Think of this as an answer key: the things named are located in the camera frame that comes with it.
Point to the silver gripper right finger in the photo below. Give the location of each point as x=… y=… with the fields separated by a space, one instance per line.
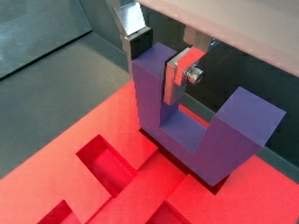
x=182 y=70

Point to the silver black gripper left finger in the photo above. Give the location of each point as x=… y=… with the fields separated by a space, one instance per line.
x=135 y=33

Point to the red puzzle board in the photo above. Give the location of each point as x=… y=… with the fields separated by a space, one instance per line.
x=103 y=174

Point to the purple U-shaped block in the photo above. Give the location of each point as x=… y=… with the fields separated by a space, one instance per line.
x=215 y=149

